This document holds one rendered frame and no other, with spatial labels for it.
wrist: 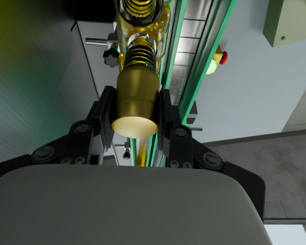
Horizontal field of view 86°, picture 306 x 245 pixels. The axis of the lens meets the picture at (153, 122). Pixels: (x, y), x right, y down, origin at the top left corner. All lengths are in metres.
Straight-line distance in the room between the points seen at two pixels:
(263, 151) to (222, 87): 2.22
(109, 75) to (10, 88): 0.33
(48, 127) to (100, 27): 0.24
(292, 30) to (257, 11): 0.10
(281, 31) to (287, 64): 0.22
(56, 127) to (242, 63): 0.61
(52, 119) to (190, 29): 0.33
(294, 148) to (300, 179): 0.42
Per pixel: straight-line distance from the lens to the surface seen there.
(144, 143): 0.83
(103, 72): 0.50
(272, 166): 2.83
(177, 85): 0.52
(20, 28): 0.23
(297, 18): 0.58
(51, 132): 0.33
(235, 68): 0.70
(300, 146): 3.05
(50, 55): 0.27
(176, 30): 0.32
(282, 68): 0.79
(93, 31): 0.44
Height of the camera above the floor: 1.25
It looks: 34 degrees down
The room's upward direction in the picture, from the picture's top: 179 degrees counter-clockwise
